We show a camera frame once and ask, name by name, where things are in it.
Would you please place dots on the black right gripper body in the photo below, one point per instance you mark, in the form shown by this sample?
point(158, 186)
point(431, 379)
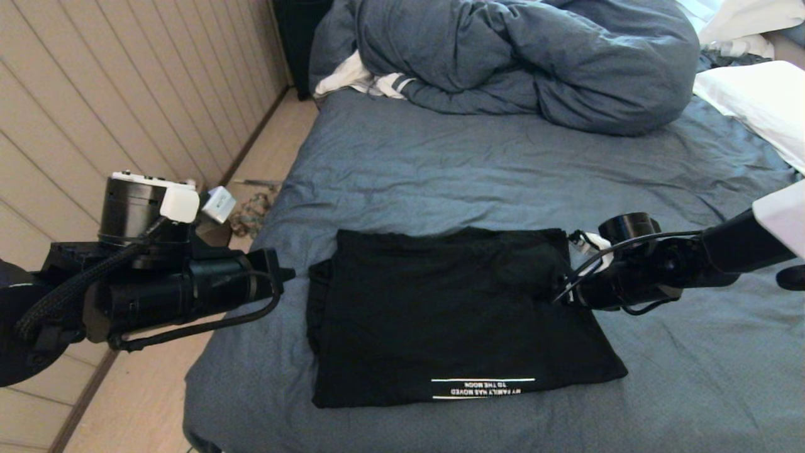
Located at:
point(648, 274)

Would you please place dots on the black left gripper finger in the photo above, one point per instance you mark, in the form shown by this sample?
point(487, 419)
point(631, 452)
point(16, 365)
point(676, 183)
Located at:
point(264, 288)
point(264, 264)

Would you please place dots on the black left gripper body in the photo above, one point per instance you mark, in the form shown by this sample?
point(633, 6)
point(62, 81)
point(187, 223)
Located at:
point(176, 292)

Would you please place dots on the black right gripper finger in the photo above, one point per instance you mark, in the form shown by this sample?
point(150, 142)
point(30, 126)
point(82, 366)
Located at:
point(569, 299)
point(571, 284)

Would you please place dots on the black t-shirt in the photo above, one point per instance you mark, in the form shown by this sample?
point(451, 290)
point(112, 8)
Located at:
point(453, 314)

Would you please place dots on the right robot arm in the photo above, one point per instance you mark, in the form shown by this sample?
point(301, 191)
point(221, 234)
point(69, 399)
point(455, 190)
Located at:
point(742, 251)

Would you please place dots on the small clutter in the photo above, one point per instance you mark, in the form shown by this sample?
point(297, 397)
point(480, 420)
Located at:
point(251, 214)

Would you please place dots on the brown trash bin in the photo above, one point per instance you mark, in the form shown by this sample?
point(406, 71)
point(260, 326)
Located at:
point(217, 236)

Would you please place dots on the thin metal rod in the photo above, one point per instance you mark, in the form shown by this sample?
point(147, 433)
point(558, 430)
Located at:
point(258, 183)

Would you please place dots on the blue bed sheet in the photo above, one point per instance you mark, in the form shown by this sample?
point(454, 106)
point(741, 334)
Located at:
point(660, 157)

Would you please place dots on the white striped garment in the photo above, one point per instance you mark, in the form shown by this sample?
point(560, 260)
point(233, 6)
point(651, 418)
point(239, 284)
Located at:
point(349, 75)

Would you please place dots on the white pillow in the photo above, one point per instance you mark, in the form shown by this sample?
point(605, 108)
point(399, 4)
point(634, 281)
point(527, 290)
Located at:
point(761, 97)

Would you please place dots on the black bedside cabinet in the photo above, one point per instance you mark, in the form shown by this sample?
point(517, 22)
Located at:
point(299, 44)

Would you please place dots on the crumpled blue duvet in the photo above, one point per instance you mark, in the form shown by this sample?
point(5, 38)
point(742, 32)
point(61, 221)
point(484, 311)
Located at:
point(534, 56)

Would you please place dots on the dark patterned cloth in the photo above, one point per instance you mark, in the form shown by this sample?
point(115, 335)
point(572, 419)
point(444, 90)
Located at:
point(732, 59)

